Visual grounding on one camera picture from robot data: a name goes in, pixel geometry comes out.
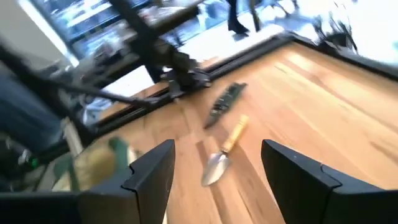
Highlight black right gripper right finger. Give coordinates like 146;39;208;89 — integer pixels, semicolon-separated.
261;139;398;224

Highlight black aluminium table frame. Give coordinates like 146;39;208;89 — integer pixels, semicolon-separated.
0;32;398;166

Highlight wide trowel wooden handle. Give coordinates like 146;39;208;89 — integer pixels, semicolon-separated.
201;114;249;187

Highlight dark green patterned garden item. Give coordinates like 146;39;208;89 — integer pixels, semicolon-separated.
203;82;248;130

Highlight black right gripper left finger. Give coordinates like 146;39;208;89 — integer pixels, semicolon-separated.
0;139;176;224

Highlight person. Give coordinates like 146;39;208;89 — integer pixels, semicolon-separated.
225;0;251;35

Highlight beige gardening bag green trim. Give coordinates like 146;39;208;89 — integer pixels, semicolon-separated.
51;136;146;192

